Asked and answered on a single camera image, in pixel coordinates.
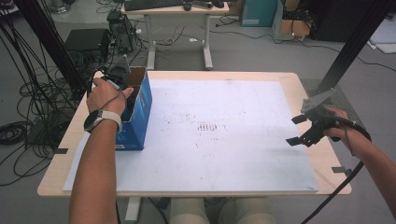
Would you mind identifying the teal storage box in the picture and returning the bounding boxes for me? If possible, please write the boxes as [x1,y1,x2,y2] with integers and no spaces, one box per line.
[239,0,279,28]

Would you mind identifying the bundle of black floor cables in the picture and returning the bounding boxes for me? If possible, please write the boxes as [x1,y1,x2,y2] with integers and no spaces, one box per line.
[0,17,80,188]

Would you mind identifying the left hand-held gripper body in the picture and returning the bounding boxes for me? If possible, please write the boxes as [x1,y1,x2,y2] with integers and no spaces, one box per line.
[104,54,132,91]

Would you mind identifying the black computer tower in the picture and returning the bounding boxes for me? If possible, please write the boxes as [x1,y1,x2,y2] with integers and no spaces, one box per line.
[106,8,138,54]

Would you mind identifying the white table leg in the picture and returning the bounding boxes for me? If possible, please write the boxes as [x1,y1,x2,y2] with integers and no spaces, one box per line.
[124,196,143,222]

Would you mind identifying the black equipment case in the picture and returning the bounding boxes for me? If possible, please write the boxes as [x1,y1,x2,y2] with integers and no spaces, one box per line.
[64,28,112,73]

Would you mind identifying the black metal frame post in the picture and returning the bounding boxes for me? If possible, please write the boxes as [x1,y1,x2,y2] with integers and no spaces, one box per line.
[13,0,89,95]
[311,0,396,94]

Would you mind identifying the white table mat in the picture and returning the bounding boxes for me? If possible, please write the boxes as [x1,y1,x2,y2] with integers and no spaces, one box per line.
[62,78,319,195]

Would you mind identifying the person's left hand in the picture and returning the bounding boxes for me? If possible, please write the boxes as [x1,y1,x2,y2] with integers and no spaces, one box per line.
[86,77,134,116]

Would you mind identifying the person's right hand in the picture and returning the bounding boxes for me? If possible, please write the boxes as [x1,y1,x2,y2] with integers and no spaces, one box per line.
[322,106,360,150]

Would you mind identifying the open cardboard box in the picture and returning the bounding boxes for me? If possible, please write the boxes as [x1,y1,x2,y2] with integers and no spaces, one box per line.
[271,0,313,42]

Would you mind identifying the black keyboard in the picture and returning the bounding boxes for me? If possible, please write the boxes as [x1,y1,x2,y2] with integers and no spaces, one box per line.
[123,0,185,12]

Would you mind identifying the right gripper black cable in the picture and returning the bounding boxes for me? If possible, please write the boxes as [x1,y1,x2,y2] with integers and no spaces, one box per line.
[300,119,373,224]

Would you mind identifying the blue cardboard box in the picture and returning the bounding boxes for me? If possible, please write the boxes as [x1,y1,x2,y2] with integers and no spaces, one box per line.
[115,65,154,151]

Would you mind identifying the white flat sheets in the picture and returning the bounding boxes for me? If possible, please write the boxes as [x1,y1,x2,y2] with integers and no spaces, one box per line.
[368,18,396,55]

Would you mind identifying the wristwatch with white strap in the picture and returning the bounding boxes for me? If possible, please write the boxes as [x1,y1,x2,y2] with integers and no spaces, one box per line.
[82,109,123,134]

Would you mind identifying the long black floor cable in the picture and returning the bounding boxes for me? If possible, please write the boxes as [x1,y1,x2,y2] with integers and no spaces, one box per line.
[207,23,396,75]

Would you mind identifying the white-legged wooden desk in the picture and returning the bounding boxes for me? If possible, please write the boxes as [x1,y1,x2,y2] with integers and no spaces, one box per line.
[120,0,231,71]

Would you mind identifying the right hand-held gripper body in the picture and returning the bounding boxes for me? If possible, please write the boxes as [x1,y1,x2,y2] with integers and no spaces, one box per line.
[301,88,339,132]

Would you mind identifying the white cloth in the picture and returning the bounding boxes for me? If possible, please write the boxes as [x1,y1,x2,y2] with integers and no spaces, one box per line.
[169,197,275,224]

